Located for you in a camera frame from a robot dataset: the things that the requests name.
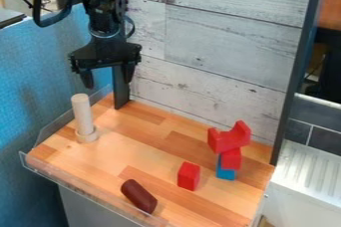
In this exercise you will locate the white toy kitchen unit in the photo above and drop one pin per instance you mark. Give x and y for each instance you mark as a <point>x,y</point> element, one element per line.
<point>306,184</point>

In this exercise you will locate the short black post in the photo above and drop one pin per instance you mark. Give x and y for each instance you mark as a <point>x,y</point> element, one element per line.
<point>120,88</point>

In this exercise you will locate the red arch block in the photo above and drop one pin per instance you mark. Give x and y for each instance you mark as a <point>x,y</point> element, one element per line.
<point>228,138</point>

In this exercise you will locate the tall dark metal post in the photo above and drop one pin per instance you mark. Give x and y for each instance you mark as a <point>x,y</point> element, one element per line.
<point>295,71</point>

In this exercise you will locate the red rectangular block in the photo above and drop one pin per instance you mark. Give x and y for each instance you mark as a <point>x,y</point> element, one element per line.
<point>188,176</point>

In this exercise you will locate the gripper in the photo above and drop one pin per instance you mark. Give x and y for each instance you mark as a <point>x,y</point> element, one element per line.
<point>105,53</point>

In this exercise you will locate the red cube block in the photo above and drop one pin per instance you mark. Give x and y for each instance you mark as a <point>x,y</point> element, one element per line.
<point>232,159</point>

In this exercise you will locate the dark red rounded block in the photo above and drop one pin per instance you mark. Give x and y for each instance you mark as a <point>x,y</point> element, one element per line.
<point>139,196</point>

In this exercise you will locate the beige wooden cylinder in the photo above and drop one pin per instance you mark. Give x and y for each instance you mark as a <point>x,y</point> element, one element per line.
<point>82,113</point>

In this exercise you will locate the blue block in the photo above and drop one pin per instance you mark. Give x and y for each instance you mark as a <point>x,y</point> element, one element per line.
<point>225,174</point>

